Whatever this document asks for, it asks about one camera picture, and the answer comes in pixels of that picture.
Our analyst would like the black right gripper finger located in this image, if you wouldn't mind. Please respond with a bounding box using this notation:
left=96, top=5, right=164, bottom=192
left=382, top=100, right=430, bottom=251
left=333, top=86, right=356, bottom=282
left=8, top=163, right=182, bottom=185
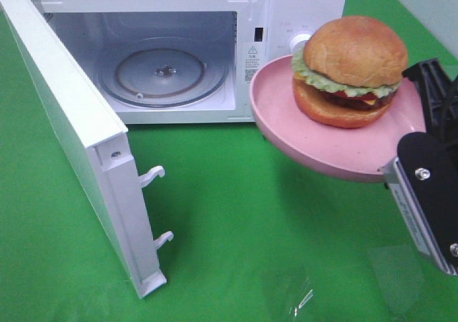
left=402, top=58, right=457, bottom=140

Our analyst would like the burger with lettuce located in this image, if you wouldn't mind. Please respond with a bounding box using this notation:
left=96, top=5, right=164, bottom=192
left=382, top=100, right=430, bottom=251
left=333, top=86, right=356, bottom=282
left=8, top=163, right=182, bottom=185
left=291, top=15, right=408, bottom=129

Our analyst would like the pink round plate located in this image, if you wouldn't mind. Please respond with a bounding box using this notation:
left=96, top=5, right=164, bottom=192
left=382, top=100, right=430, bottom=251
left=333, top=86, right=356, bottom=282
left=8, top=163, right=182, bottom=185
left=250, top=55, right=426, bottom=182

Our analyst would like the white microwave door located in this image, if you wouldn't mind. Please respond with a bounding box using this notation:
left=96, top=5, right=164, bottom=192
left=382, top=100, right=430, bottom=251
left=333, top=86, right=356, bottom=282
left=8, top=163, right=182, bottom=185
left=1, top=0, right=173, bottom=298

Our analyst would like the upper white microwave knob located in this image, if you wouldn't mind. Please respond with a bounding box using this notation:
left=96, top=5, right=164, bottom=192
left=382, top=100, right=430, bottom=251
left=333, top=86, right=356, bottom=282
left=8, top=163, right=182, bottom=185
left=289, top=31, right=312, bottom=54

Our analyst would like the white warning sticker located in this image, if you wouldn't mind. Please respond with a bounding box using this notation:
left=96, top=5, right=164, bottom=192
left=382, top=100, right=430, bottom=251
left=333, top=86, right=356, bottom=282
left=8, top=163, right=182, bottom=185
left=242, top=42, right=265, bottom=84

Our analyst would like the white microwave oven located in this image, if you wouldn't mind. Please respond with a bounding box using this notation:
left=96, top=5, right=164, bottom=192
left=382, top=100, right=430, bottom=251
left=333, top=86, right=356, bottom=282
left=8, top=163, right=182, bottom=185
left=1, top=0, right=345, bottom=124

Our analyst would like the glass microwave turntable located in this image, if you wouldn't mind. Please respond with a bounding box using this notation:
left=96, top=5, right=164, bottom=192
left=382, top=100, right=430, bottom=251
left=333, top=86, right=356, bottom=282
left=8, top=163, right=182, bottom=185
left=97, top=37, right=233, bottom=108

